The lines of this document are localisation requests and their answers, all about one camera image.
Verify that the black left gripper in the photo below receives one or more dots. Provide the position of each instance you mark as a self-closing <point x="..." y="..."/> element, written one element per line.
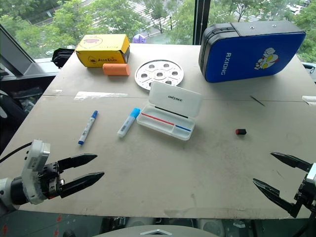
<point x="50" y="180"/>

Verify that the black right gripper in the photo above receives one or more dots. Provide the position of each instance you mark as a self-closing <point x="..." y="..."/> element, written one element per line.
<point x="305" y="192"/>

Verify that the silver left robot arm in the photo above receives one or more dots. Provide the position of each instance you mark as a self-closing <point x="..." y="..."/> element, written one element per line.
<point x="7" y="190"/>

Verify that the white translucent pencil case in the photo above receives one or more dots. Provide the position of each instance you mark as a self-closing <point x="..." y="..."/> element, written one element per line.
<point x="170" y="111"/>

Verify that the blue whiteboard marker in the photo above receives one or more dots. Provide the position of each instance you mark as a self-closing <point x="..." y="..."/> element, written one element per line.
<point x="88" y="127"/>

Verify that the light blue highlighter pen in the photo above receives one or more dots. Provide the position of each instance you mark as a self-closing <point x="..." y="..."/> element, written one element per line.
<point x="128" y="122"/>

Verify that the grey robot torso top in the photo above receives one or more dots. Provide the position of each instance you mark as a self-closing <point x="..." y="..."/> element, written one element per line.
<point x="158" y="231"/>

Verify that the orange cylindrical block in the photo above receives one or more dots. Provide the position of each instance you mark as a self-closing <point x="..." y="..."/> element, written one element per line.
<point x="116" y="69"/>

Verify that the black bag behind table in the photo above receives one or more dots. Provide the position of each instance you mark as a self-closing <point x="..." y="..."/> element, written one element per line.
<point x="60" y="56"/>

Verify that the yellow cardboard box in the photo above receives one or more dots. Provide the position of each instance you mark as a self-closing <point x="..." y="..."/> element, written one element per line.
<point x="102" y="50"/>

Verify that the round perforated metal plate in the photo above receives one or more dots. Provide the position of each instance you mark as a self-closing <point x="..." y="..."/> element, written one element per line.
<point x="158" y="74"/>

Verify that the blue black kick pad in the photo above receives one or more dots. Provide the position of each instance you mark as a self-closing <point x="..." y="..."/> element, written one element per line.
<point x="251" y="50"/>

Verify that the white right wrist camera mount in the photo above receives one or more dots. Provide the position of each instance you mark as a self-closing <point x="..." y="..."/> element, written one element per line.
<point x="311" y="172"/>

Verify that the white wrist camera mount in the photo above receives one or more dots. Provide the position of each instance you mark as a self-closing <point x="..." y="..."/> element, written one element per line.
<point x="33" y="168"/>
<point x="311" y="172"/>

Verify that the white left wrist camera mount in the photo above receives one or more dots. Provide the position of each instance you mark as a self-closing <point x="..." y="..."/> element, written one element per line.
<point x="33" y="168"/>

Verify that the black window frame post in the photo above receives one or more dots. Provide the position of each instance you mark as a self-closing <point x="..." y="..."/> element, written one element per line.
<point x="200" y="21"/>

